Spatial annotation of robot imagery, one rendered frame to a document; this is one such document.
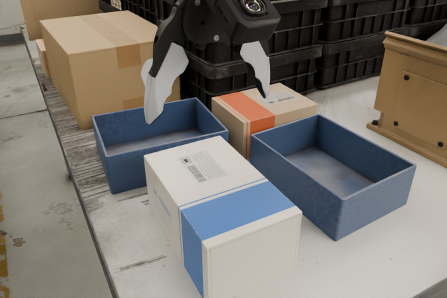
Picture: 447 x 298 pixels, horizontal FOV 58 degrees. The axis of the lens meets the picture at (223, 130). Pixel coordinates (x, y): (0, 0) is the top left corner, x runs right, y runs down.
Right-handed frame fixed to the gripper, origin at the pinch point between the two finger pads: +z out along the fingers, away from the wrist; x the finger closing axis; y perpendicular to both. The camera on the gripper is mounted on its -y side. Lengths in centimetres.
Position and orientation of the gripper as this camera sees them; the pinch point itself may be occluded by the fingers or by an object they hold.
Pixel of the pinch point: (213, 114)
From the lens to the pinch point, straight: 46.1
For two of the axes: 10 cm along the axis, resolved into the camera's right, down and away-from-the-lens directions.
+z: 0.0, 8.8, 4.7
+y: -4.7, -4.2, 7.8
